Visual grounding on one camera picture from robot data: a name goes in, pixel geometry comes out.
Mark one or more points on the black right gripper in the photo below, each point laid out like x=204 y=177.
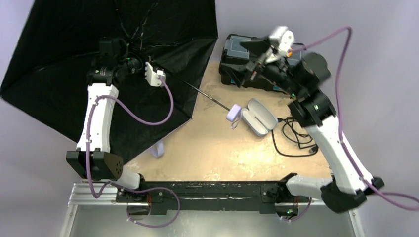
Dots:
x=259 y=61

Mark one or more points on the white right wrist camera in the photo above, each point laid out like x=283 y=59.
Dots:
x=281 y=41

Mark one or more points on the black plastic toolbox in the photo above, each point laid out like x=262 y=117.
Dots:
x=233 y=57

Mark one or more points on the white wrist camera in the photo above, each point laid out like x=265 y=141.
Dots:
x=155 y=77
x=281 y=41

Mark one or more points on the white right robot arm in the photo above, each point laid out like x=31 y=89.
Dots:
x=350 y=183

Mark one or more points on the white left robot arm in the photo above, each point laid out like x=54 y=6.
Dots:
x=92 y=158

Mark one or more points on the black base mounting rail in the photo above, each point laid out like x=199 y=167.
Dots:
x=265 y=197

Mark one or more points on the aluminium frame rail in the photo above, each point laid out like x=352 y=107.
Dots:
x=97 y=188

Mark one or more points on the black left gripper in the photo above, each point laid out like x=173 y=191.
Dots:
x=138 y=68

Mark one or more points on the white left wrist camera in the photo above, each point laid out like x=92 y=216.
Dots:
x=155 y=77

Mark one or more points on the lavender folding umbrella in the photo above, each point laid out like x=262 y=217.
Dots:
x=66 y=43

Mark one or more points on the lavender umbrella case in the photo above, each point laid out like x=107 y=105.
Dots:
x=259 y=118

